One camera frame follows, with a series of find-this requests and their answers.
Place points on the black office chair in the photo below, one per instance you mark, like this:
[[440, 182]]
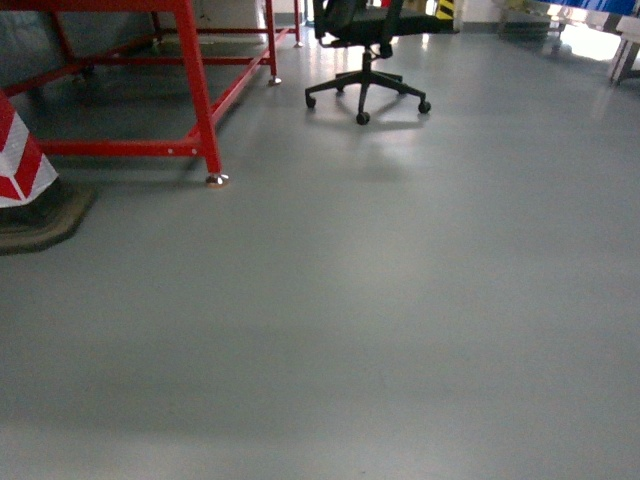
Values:
[[344, 24]]

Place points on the yellow black striped bollard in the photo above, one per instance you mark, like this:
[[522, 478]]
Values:
[[445, 10]]

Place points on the red white traffic cone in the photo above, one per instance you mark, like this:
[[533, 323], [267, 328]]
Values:
[[38, 209]]

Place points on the red metal table frame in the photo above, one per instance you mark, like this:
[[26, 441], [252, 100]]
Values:
[[168, 17]]

